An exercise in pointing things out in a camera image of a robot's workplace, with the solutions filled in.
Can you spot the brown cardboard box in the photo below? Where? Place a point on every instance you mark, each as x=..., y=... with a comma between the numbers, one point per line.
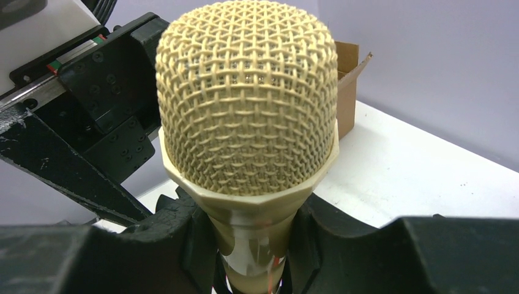
x=349, y=68

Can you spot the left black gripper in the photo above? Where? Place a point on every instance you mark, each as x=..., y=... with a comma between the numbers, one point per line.
x=98, y=93

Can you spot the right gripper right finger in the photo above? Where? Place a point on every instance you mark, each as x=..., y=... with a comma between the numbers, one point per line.
x=332, y=252

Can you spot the cream microphone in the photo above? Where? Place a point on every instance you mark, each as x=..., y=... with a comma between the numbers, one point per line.
x=247, y=94

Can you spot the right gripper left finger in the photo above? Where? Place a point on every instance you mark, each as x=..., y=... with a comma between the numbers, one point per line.
x=172, y=251

